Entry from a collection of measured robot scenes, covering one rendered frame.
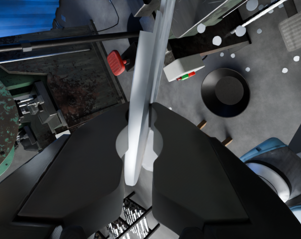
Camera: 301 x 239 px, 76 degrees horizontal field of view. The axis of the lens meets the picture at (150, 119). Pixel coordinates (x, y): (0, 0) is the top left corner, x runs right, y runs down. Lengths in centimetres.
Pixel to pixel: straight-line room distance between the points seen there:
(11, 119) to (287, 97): 161
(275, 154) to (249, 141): 79
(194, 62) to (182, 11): 29
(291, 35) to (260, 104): 41
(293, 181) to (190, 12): 43
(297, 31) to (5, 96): 158
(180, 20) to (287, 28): 62
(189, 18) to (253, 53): 81
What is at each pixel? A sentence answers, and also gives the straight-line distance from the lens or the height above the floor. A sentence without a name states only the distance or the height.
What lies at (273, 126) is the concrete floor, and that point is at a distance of 126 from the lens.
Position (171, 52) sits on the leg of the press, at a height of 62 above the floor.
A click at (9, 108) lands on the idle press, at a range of 153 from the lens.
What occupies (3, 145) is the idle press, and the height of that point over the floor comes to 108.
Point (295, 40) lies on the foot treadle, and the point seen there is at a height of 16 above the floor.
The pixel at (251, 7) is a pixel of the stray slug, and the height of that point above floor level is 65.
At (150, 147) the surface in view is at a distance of 172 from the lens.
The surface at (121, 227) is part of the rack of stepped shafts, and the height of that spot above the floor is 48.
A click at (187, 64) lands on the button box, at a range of 65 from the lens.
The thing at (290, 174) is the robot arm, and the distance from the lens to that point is 55.
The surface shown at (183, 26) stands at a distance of 41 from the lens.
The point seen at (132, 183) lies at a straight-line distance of 16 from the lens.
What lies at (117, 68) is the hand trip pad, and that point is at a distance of 63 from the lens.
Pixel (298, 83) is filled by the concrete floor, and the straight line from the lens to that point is 116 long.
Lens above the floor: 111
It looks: 38 degrees down
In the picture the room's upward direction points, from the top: 117 degrees counter-clockwise
